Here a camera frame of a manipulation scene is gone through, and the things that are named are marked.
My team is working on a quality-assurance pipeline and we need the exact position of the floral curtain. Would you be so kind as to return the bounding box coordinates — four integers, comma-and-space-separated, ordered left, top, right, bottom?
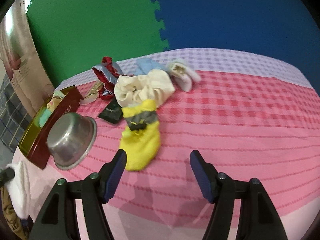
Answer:
1, 0, 54, 117

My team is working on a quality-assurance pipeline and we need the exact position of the steel bowl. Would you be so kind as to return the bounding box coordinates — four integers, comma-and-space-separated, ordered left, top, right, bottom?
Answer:
47, 112, 97, 170

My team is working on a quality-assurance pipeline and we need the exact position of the green foam mat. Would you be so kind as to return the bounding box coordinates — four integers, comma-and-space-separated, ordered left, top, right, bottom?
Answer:
27, 0, 169, 86

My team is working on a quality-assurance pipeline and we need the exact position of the pink checkered tablecloth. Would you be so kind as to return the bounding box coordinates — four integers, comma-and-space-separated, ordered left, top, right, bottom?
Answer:
12, 48, 320, 240

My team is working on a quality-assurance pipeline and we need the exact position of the red silver snack wrapper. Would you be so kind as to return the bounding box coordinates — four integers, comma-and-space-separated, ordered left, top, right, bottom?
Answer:
92, 56, 123, 100

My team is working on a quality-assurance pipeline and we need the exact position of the white sock pair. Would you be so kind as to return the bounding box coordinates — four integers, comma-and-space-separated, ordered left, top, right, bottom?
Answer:
166, 59, 201, 92

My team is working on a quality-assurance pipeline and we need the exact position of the teal fluffy sock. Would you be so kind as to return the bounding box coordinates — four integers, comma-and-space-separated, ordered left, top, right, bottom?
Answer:
39, 108, 53, 128

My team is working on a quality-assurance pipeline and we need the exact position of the cotton swab bag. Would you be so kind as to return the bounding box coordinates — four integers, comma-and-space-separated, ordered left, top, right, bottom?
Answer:
79, 81, 104, 106

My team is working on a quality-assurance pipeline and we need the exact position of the red gold tin box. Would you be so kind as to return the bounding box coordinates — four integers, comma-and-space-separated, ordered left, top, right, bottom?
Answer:
18, 86, 83, 169

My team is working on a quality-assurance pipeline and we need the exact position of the light blue fluffy sock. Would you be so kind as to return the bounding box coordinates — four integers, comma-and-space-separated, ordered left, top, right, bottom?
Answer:
134, 58, 167, 76

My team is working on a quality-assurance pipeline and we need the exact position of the yellow grey sock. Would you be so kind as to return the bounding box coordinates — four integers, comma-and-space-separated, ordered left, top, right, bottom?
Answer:
119, 99, 161, 171

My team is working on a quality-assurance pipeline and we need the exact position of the blue black sachet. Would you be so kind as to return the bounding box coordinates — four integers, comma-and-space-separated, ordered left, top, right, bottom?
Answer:
98, 98, 123, 124

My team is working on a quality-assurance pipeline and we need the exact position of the cream white cloth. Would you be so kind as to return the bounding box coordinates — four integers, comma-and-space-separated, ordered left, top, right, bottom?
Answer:
114, 69, 175, 107

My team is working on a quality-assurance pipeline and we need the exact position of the blue foam mat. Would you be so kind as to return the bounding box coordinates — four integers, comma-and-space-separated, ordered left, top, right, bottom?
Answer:
150, 0, 319, 90

